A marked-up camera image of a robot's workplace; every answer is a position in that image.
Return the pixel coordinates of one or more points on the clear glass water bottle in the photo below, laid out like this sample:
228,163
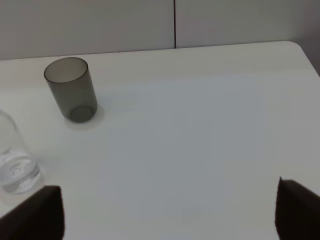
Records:
19,170

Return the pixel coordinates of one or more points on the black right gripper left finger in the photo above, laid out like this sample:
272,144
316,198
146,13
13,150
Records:
39,217

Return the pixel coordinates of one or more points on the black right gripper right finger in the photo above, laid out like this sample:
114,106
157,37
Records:
297,212

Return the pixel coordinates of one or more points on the grey translucent cup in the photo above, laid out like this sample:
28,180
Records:
70,82

